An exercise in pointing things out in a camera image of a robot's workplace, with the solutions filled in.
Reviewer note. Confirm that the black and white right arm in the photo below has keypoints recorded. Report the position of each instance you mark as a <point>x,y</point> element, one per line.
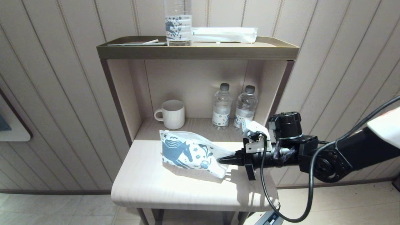
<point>359,150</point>

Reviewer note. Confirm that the black labelled power adapter box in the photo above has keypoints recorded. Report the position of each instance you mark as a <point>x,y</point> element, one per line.
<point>265,220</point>

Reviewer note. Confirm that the water bottle patterned label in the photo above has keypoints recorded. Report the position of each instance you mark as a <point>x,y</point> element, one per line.
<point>247,103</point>

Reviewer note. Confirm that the tall clear printed bottle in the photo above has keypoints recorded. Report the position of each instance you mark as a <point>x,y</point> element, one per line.
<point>178,28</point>

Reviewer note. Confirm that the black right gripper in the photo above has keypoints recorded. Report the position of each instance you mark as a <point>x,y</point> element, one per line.
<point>278,159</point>

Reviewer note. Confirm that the small white stick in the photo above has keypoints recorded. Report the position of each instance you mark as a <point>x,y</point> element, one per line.
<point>151,41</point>

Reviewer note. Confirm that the white plastic wrapped packet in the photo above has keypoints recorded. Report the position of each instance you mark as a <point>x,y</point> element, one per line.
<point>223,34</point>

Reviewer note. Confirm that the white horse print zip bag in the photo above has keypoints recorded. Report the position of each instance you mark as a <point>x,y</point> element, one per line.
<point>187,156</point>

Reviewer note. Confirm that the beige wooden shelf table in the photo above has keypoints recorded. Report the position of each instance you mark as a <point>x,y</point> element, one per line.
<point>175,193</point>

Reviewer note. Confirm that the white ribbed mug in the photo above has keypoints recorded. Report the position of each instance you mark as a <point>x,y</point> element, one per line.
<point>173,115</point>

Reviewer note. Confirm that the water bottle plain white label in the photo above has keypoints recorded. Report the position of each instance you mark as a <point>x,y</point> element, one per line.
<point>222,106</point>

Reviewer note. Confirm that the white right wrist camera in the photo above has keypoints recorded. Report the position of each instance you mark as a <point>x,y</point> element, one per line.
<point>254,126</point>

